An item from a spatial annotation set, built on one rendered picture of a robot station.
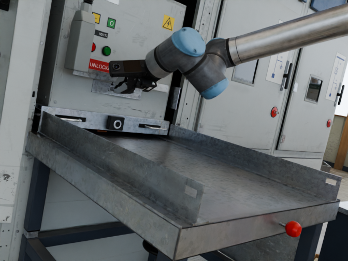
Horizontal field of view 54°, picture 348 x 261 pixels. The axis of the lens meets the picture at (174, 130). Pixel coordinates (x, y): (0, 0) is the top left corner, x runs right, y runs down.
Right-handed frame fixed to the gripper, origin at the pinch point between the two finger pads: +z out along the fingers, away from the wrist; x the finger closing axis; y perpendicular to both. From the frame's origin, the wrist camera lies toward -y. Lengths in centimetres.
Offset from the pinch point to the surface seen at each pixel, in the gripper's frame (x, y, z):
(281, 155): -18, 122, 11
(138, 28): 22.6, 8.4, -7.1
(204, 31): 26.1, 37.7, -14.1
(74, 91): -0.2, -11.9, 6.0
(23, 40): -24, -50, -53
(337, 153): 59, 795, 230
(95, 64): 8.6, -5.9, 0.9
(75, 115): -7.6, -10.6, 9.0
